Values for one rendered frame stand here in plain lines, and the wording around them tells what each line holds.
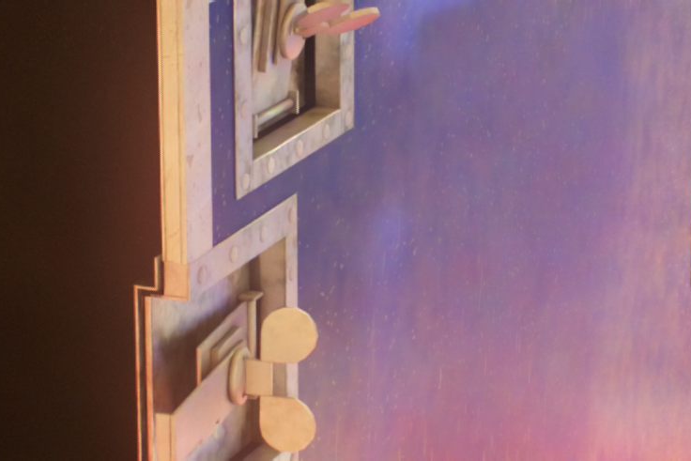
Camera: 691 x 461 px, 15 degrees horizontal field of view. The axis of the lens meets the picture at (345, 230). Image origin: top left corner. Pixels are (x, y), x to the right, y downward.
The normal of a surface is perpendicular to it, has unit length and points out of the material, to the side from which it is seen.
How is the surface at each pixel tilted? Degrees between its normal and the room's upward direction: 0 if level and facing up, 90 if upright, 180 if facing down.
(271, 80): 97
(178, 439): 90
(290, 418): 85
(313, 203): 90
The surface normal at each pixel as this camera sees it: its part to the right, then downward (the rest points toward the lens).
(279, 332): -0.25, 0.20
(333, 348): 0.93, 0.11
